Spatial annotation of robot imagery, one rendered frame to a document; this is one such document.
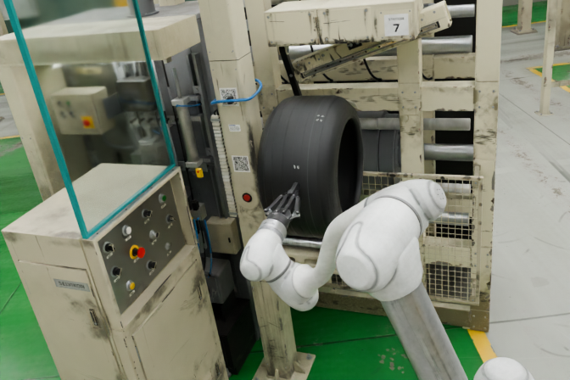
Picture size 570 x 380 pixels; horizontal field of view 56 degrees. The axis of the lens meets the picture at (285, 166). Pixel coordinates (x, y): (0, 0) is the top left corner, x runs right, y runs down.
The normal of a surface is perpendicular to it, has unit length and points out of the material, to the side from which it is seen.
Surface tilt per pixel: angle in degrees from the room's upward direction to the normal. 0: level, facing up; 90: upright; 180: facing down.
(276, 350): 90
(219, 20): 90
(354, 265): 87
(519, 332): 0
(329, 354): 0
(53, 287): 90
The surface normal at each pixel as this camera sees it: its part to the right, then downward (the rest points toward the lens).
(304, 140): -0.33, -0.32
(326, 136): 0.39, -0.28
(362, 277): -0.61, 0.34
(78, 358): -0.34, 0.43
